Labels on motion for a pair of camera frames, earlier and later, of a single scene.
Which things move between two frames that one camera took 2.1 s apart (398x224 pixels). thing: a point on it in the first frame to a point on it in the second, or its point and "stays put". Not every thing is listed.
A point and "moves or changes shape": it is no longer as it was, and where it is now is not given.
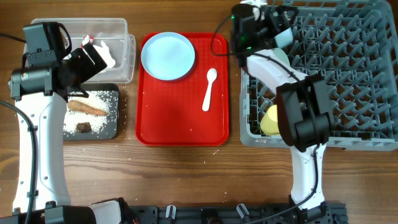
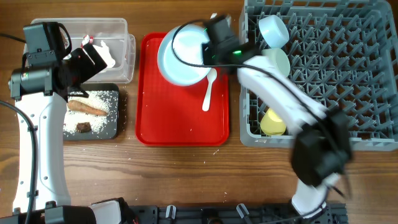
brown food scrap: x=84 y=127 stays put
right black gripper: x=273 y=23 to x=206 y=53
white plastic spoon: x=211 y=76 stays put
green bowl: x=280 y=55 stays put
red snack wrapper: x=86 y=39 stays put
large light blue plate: x=168 y=56 moves or changes shape
